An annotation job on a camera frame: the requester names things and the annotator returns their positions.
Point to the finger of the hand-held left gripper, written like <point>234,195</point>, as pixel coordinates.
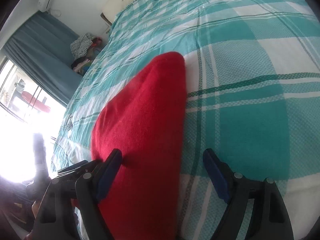
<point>72,167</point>

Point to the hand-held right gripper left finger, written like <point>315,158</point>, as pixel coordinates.
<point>110,170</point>

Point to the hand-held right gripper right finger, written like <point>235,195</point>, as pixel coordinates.
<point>216,172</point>

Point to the red sweater with white rabbit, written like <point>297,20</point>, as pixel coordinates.
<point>147,120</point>

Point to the pile of clothes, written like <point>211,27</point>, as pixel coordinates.
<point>82,47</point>

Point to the person's left hand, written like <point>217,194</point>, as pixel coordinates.
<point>35,207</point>

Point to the window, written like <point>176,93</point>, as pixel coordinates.
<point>22,110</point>

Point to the blue curtain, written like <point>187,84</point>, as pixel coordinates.
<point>45,55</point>

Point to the teal plaid bed sheet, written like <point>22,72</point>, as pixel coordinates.
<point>237,67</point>

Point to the beige padded headboard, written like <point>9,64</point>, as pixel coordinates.
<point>125,0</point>

